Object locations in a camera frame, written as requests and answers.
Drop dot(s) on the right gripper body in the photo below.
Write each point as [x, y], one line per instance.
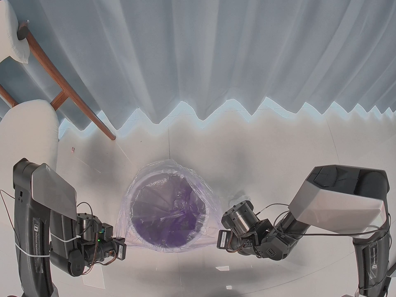
[225, 240]

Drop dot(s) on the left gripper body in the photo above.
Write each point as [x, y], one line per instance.
[103, 251]

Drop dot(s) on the white paper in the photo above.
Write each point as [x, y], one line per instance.
[238, 198]

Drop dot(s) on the purple plastic bag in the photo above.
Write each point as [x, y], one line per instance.
[168, 215]

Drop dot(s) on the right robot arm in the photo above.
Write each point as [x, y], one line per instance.
[337, 193]

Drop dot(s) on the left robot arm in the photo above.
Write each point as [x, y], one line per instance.
[34, 227]

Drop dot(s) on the pale grey trash bin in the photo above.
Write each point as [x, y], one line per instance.
[168, 248]

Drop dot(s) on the white padded wooden chair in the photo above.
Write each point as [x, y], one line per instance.
[27, 125]

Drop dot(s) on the pale blue curtain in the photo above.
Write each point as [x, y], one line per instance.
[198, 42]

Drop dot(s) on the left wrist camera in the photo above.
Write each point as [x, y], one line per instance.
[106, 232]

